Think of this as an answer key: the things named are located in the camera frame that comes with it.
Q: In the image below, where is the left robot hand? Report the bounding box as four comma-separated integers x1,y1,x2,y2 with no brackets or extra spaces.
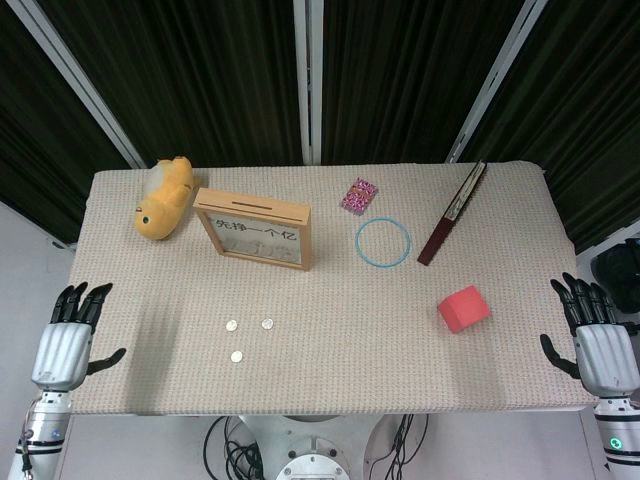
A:
30,282,127,392

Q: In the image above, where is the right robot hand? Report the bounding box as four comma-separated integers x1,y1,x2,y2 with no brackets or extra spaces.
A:
538,272,640,399

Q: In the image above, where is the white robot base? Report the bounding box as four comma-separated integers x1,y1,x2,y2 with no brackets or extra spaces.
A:
237,413,386,480

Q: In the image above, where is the black equipment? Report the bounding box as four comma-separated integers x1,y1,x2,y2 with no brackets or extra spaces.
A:
589,238,640,314

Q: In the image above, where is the red foam block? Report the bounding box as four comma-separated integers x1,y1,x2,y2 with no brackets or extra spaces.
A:
437,284,492,334

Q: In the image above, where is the yellow plush toy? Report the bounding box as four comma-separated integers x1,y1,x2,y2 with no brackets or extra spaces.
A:
133,155,196,242

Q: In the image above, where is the dark red folded fan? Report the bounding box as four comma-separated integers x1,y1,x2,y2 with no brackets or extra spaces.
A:
417,158,489,267

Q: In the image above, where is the black pleated curtain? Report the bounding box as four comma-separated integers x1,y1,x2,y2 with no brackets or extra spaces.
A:
319,0,526,165
37,0,307,169
457,0,640,256
0,0,134,244

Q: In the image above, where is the beige woven tablecloth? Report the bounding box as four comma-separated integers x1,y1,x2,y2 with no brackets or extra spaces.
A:
64,160,599,417

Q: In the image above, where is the pink patterned card deck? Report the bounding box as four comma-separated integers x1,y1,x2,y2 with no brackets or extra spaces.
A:
341,176,379,218

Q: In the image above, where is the black cable bundle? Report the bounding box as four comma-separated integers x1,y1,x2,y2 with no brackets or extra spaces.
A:
364,413,431,480
203,414,266,480

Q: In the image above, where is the wooden frame coin box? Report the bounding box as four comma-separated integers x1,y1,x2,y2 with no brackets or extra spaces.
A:
192,187,314,273

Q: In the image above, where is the blue ring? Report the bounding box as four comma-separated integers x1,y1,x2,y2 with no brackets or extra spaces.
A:
354,215,413,270

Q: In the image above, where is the white metal frame post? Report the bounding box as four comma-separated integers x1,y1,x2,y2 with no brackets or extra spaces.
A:
444,0,556,165
7,0,147,170
292,0,326,166

